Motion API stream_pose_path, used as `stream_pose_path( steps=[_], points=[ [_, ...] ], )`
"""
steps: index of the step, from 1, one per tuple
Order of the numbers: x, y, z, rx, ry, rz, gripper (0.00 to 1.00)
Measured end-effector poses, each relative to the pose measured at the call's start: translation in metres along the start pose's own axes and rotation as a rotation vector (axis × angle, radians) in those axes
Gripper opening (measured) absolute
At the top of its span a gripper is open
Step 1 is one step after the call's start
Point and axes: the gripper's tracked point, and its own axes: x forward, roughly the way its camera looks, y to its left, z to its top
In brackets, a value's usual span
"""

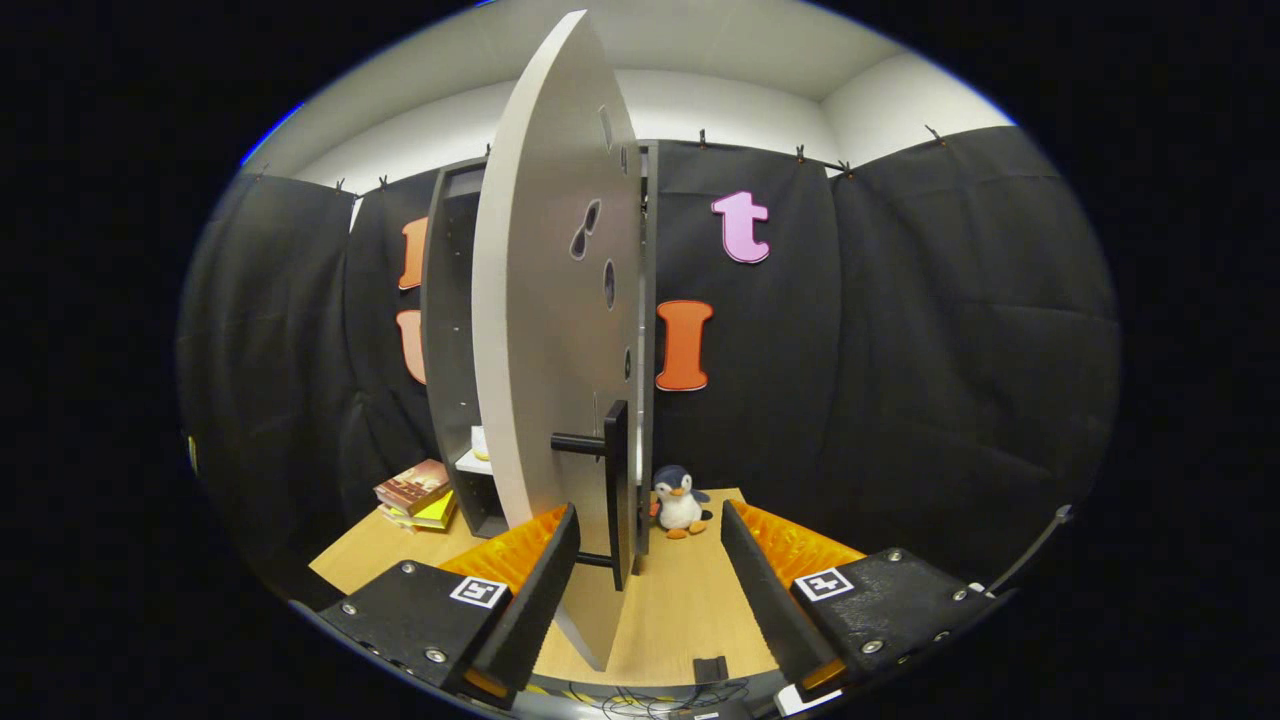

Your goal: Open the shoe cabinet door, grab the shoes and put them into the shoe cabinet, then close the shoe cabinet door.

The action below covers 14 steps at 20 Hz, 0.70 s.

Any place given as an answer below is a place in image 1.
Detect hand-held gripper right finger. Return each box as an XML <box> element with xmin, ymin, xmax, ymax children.
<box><xmin>719</xmin><ymin>498</ymin><xmax>1001</xmax><ymax>696</ymax></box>

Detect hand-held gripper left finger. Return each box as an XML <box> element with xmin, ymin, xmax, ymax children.
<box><xmin>316</xmin><ymin>502</ymin><xmax>583</xmax><ymax>711</ymax></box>

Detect black cabinet door handle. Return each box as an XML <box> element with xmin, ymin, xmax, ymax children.
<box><xmin>550</xmin><ymin>400</ymin><xmax>631</xmax><ymax>593</ymax></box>

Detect grey shoe cabinet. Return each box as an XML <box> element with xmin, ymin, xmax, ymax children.
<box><xmin>420</xmin><ymin>140</ymin><xmax>661</xmax><ymax>556</ymax></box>

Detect white shoe cabinet door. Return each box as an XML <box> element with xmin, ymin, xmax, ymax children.
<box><xmin>470</xmin><ymin>10</ymin><xmax>646</xmax><ymax>673</ymax></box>

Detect penguin plush toy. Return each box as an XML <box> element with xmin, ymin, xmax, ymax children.
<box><xmin>650</xmin><ymin>464</ymin><xmax>714</xmax><ymax>541</ymax></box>

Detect yellow book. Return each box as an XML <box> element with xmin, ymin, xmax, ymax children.
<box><xmin>385</xmin><ymin>490</ymin><xmax>461</xmax><ymax>534</ymax></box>

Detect brown cover book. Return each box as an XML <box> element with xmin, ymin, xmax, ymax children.
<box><xmin>373</xmin><ymin>458</ymin><xmax>453</xmax><ymax>516</ymax></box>

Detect thin black rod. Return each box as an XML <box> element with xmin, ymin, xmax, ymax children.
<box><xmin>985</xmin><ymin>505</ymin><xmax>1076</xmax><ymax>596</ymax></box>

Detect black backdrop cloth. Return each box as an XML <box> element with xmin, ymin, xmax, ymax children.
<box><xmin>178</xmin><ymin>125</ymin><xmax>1121</xmax><ymax>601</ymax></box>

